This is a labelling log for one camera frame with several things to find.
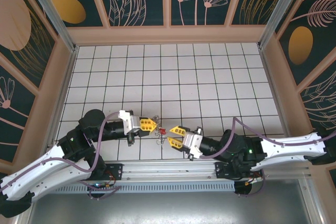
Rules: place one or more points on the metal keyring holder with clips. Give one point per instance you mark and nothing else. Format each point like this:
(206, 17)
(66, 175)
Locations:
(157, 123)

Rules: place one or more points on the key with red tag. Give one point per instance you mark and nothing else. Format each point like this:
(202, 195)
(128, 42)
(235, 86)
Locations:
(162, 130)

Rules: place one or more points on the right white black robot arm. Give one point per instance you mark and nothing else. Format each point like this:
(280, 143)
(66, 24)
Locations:
(288, 148)

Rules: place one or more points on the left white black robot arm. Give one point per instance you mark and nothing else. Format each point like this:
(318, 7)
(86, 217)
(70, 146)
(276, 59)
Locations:
(39, 174)

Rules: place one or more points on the small circuit board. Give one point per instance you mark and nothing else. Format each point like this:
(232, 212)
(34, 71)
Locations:
(101, 185)

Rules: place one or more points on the grey metal sheet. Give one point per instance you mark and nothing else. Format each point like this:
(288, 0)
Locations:
(168, 208)

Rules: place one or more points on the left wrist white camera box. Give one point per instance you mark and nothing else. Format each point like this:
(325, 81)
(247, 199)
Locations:
(131, 124)

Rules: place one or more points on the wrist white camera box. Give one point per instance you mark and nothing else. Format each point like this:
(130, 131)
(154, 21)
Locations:
(193, 142)
(131, 124)

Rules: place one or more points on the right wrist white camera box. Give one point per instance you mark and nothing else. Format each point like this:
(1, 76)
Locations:
(193, 142)

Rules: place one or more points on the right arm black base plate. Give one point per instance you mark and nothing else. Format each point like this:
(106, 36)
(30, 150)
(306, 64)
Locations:
(223, 170)

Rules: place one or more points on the aluminium frame rail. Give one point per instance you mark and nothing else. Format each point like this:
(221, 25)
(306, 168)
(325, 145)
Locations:
(168, 169)

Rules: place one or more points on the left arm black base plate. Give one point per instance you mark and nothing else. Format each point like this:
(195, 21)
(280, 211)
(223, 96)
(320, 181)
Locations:
(115, 171)

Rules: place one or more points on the aluminium frame post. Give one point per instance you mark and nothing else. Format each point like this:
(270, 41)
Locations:
(279, 11)
(51, 11)

